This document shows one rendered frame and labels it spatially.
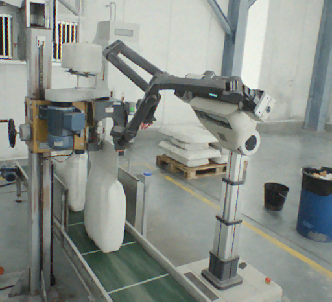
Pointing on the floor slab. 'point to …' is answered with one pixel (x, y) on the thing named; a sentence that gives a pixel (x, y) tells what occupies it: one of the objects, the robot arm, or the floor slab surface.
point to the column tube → (33, 85)
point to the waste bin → (315, 205)
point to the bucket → (275, 196)
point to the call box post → (144, 210)
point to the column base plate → (20, 281)
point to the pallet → (193, 167)
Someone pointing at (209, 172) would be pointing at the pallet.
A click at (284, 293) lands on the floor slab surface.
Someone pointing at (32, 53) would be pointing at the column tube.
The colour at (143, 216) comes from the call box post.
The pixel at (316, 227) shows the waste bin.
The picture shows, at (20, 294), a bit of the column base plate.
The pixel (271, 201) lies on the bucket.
